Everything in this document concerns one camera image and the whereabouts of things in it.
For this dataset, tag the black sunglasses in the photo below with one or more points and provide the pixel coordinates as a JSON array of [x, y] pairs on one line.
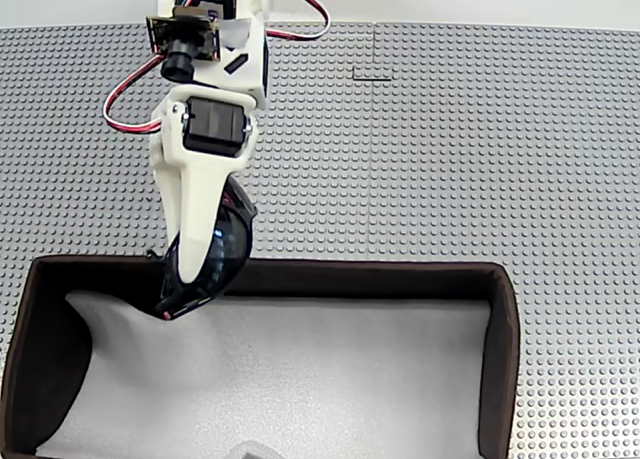
[[232, 239]]

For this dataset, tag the dark brown fabric bin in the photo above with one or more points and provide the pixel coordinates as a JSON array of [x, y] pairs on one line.
[[280, 274]]

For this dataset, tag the white foam bin liner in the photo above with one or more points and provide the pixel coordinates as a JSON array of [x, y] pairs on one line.
[[300, 369]]

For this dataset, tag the grey studded baseplate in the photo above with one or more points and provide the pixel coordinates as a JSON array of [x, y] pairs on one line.
[[500, 154], [75, 154]]

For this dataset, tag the black gripper camera module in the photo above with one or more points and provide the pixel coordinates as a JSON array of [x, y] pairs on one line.
[[177, 61]]

